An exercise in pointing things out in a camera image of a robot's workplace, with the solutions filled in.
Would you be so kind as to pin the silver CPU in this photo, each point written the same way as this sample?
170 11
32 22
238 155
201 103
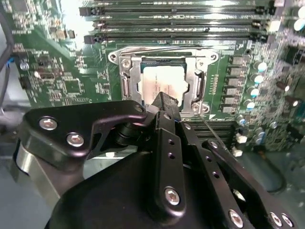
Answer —
162 78

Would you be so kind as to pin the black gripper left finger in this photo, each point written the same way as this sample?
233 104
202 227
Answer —
59 124

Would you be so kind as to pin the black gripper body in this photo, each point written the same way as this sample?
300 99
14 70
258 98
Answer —
107 202

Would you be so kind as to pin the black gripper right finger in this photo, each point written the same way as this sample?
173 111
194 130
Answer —
214 171

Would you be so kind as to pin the metal locking lever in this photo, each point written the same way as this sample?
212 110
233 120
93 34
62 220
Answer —
210 127
155 48

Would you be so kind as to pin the metal socket cover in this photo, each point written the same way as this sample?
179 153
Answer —
135 76

